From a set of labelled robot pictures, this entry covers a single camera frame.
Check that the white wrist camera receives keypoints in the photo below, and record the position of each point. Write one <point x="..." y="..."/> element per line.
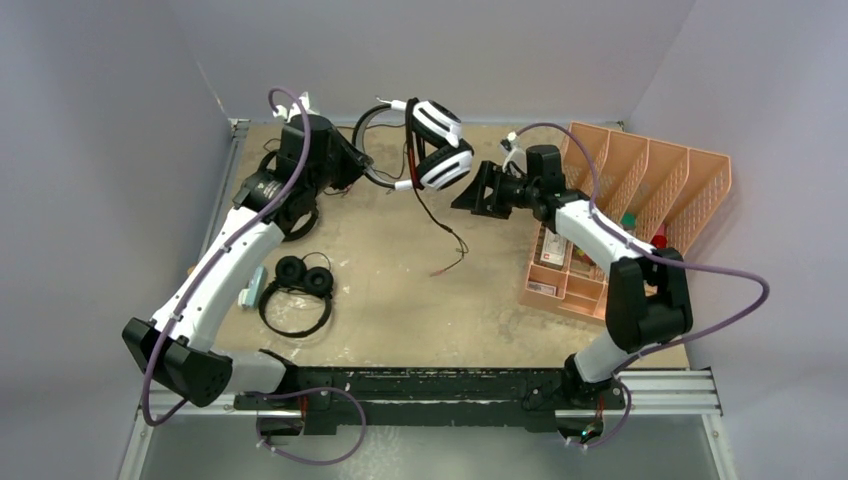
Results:
<point x="299" y="107"/>
<point x="515" y="155"/>

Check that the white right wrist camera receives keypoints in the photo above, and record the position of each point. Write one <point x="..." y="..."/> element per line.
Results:
<point x="515" y="155"/>

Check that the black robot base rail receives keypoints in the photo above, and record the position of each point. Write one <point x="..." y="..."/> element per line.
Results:
<point x="323" y="398"/>

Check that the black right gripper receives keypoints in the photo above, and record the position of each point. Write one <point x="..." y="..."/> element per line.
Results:
<point x="473" y="199"/>

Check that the white box in front tray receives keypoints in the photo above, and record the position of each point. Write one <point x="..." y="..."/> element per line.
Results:
<point x="542" y="288"/>

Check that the black headband headset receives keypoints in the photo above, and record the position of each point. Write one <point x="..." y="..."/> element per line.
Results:
<point x="297" y="214"/>

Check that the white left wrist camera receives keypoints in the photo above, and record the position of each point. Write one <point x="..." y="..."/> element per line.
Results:
<point x="299" y="107"/>

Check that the large white staples box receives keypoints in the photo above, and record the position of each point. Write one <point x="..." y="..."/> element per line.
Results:
<point x="553" y="250"/>

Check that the white and black headphones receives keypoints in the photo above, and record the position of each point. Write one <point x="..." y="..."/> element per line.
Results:
<point x="437" y="154"/>

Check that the black over-ear headphones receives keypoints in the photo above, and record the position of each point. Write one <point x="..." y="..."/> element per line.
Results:
<point x="293" y="276"/>

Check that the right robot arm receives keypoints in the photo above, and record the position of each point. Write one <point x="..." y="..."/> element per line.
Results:
<point x="648" y="302"/>

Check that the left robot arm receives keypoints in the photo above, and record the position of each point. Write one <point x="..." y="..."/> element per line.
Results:
<point x="174" y="347"/>

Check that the peach plastic file organizer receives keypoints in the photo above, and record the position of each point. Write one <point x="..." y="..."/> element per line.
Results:
<point x="656" y="181"/>

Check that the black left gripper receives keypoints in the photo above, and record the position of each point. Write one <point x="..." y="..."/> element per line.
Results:
<point x="355" y="161"/>

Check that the green cap object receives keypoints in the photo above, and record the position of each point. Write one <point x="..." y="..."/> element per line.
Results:
<point x="628" y="221"/>

